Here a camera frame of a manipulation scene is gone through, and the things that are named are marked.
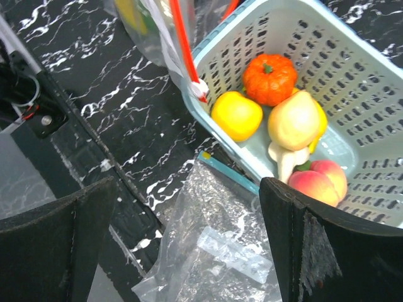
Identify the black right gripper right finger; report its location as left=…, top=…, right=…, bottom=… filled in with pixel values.
left=259, top=177, right=402, bottom=301

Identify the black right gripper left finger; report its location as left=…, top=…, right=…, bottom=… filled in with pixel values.
left=1, top=177, right=117, bottom=301

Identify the clear zip bag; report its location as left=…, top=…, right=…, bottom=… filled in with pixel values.
left=133, top=152, right=281, bottom=301
left=103, top=1, right=239, bottom=103

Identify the yellow pear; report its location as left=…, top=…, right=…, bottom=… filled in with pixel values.
left=268, top=88, right=328, bottom=153

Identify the yellow lemon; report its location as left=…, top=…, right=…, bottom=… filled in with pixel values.
left=211, top=91, right=263, bottom=142

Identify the orange carrot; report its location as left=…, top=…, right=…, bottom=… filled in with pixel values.
left=242, top=54, right=297, bottom=107

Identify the orange peach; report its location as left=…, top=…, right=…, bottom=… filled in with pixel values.
left=288, top=160, right=348, bottom=207

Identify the white mushroom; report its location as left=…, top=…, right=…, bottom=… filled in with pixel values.
left=268, top=142, right=310, bottom=184

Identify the teal plastic basket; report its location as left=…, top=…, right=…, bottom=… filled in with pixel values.
left=181, top=1, right=402, bottom=227

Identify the black metal base rail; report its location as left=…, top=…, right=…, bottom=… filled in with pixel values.
left=0, top=13, right=164, bottom=227

